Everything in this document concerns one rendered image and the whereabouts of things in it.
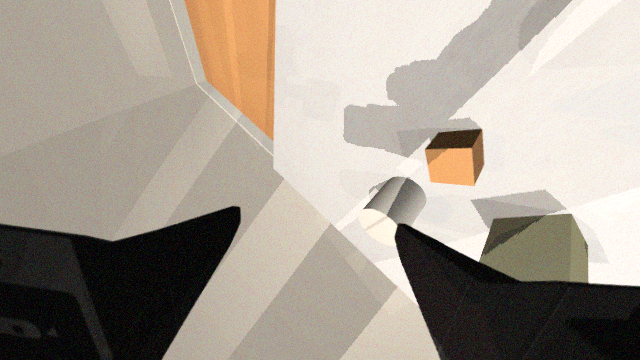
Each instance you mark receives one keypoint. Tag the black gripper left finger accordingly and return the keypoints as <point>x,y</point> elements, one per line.
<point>134,293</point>

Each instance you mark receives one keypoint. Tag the orange cube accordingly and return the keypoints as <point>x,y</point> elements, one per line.
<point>456,157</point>

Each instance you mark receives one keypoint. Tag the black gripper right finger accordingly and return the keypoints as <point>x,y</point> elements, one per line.
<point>474,312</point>

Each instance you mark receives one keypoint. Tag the grey cylinder with white top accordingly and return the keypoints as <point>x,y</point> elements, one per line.
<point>399,201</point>

